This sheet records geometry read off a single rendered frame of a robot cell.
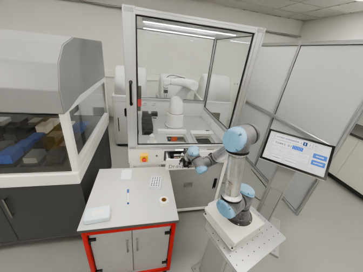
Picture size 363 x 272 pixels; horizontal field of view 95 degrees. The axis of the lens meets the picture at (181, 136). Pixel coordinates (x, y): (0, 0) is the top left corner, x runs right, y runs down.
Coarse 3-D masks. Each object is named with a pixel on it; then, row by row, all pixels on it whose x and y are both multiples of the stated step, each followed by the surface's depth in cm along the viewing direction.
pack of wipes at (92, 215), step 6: (90, 210) 107; (96, 210) 107; (102, 210) 107; (108, 210) 108; (84, 216) 103; (90, 216) 103; (96, 216) 103; (102, 216) 104; (108, 216) 105; (84, 222) 101; (90, 222) 102; (96, 222) 104
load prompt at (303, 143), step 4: (276, 136) 158; (280, 136) 157; (284, 136) 156; (284, 140) 154; (288, 140) 153; (292, 140) 152; (296, 140) 151; (300, 140) 150; (296, 144) 150; (300, 144) 149; (304, 144) 148; (308, 144) 147; (312, 144) 146
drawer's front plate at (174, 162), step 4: (168, 160) 144; (172, 160) 145; (176, 160) 146; (168, 164) 146; (172, 164) 147; (176, 164) 148; (168, 168) 148; (172, 168) 149; (176, 168) 150; (180, 168) 151; (184, 168) 152; (188, 168) 152; (192, 168) 153
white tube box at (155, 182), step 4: (152, 176) 142; (156, 176) 142; (160, 176) 143; (152, 180) 139; (156, 180) 139; (160, 180) 139; (152, 184) 134; (156, 184) 136; (160, 184) 139; (152, 188) 133; (156, 188) 133
